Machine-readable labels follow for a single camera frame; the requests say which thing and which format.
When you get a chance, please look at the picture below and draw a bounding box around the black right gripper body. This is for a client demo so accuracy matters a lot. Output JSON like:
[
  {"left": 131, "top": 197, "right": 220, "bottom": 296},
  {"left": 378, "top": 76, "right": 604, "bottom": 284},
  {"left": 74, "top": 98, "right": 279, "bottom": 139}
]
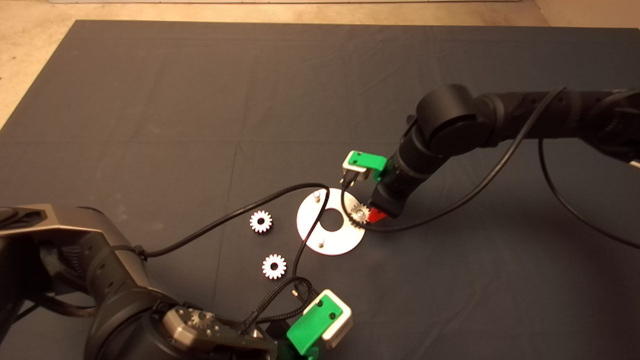
[{"left": 370, "top": 180, "right": 411, "bottom": 220}]

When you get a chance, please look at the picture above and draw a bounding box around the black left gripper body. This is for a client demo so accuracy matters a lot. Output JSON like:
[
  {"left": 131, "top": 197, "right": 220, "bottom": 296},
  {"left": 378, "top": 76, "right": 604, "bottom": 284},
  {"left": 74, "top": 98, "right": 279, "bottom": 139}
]
[{"left": 267, "top": 322, "right": 298, "bottom": 358}]

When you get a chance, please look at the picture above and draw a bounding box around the small steel planetary gear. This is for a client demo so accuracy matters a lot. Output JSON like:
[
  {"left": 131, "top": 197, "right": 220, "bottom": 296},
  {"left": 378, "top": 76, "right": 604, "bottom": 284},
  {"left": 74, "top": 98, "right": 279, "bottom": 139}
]
[{"left": 348, "top": 202, "right": 371, "bottom": 227}]

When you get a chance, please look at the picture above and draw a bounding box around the white gear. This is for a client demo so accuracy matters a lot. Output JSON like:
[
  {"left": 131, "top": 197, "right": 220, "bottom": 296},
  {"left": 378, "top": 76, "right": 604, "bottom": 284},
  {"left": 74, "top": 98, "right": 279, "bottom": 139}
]
[
  {"left": 262, "top": 254, "right": 287, "bottom": 280},
  {"left": 249, "top": 210, "right": 273, "bottom": 234}
]

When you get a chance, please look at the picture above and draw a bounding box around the round metal carrier plate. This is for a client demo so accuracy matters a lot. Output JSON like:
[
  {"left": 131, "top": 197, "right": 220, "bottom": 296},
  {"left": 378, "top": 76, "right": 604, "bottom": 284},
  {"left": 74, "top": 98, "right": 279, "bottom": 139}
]
[{"left": 296, "top": 188, "right": 367, "bottom": 256}]

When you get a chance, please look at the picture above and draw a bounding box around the dark grey table cloth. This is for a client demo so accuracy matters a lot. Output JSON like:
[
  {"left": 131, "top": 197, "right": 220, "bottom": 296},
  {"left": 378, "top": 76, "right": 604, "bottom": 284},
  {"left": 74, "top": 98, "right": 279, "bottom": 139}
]
[{"left": 0, "top": 20, "right": 640, "bottom": 360}]

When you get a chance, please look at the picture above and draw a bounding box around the black right camera cable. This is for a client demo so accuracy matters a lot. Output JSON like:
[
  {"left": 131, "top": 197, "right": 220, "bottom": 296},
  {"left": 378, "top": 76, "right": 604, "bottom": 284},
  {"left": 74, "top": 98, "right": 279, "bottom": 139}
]
[{"left": 340, "top": 87, "right": 640, "bottom": 251}]

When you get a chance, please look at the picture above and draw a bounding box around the braided black left gripper cable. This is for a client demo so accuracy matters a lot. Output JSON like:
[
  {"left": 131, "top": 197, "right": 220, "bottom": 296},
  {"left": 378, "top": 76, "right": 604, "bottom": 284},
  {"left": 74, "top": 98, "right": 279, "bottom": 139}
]
[{"left": 240, "top": 276, "right": 316, "bottom": 336}]

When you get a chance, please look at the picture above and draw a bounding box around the green left camera mount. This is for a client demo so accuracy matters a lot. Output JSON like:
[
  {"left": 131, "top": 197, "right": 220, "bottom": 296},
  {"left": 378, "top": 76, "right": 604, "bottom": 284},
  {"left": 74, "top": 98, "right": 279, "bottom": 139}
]
[{"left": 286, "top": 300, "right": 344, "bottom": 360}]

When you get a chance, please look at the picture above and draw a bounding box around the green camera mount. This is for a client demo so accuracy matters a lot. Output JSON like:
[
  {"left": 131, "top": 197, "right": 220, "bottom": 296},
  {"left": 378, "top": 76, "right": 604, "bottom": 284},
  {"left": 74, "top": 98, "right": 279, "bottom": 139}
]
[
  {"left": 348, "top": 150, "right": 388, "bottom": 182},
  {"left": 286, "top": 300, "right": 344, "bottom": 360}
]

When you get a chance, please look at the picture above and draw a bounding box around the green right camera mount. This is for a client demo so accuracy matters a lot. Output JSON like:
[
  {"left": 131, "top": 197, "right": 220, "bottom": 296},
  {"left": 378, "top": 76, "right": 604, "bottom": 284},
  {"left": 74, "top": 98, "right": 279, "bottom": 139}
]
[{"left": 348, "top": 150, "right": 388, "bottom": 182}]

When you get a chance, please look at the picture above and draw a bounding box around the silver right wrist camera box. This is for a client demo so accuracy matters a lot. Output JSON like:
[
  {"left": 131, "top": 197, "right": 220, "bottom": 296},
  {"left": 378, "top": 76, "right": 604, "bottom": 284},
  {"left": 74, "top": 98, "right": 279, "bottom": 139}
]
[{"left": 341, "top": 154, "right": 373, "bottom": 183}]

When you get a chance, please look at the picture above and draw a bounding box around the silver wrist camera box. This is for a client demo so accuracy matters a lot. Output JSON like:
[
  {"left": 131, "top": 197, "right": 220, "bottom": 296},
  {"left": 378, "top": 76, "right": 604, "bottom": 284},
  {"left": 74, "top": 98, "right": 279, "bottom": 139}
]
[
  {"left": 302, "top": 289, "right": 353, "bottom": 349},
  {"left": 341, "top": 154, "right": 373, "bottom": 183}
]

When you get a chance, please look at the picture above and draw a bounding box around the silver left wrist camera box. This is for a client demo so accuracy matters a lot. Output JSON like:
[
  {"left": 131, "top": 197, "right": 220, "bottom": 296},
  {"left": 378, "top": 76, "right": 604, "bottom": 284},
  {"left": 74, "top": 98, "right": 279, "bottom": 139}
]
[{"left": 302, "top": 289, "right": 353, "bottom": 349}]

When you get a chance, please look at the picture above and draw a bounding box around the smooth black left camera cable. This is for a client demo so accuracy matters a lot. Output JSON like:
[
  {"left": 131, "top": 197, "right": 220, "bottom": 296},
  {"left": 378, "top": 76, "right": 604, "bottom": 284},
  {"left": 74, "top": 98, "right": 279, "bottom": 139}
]
[{"left": 137, "top": 182, "right": 331, "bottom": 296}]

